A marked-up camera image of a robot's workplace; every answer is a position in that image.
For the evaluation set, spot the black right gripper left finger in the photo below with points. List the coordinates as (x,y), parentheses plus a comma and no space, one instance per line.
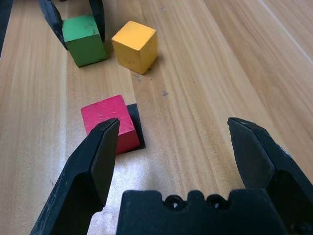
(80,176)

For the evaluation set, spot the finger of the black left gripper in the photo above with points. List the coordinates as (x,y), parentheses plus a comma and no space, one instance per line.
(97,14)
(52,17)

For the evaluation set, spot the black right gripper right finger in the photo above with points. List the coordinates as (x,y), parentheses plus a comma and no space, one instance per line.
(281,171)

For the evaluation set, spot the green wooden block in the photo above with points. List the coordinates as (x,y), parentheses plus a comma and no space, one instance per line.
(82,41)

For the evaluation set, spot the yellow wooden block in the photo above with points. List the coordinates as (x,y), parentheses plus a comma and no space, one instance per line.
(134,46)

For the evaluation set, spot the red wooden block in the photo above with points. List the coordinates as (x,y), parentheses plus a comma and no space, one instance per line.
(105,110)

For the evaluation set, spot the black square marker pad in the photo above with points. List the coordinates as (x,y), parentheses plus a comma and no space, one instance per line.
(137,127)

